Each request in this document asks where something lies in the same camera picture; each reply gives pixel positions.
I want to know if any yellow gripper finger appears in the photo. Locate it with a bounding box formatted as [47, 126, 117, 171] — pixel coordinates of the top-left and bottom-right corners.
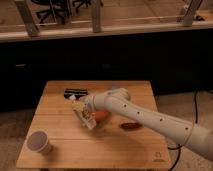
[84, 113, 96, 124]
[73, 101, 85, 113]

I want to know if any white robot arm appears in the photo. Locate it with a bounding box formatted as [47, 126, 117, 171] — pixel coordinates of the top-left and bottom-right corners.
[72, 88, 213, 162]

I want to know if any red bowl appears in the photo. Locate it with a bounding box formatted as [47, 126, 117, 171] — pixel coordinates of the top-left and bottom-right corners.
[92, 110, 110, 123]

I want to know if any black rectangular box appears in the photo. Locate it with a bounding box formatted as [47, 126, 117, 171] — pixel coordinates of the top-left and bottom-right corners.
[64, 88, 88, 99]

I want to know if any wooden table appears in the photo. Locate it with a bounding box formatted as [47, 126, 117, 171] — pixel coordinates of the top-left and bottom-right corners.
[16, 81, 171, 171]

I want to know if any dark brown small object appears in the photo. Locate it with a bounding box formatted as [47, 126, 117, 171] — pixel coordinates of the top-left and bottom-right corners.
[120, 122, 142, 131]

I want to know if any white paper cup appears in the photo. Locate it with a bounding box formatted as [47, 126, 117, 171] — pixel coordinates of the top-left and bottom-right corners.
[27, 131, 52, 155]

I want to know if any black office chair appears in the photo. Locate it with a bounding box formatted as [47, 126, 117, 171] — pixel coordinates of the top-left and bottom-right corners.
[31, 0, 70, 25]

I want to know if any black office chair base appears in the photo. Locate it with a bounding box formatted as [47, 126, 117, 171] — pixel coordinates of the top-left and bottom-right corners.
[72, 0, 104, 13]

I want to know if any black cable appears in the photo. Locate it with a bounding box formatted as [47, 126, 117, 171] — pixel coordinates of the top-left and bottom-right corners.
[167, 89, 213, 171]

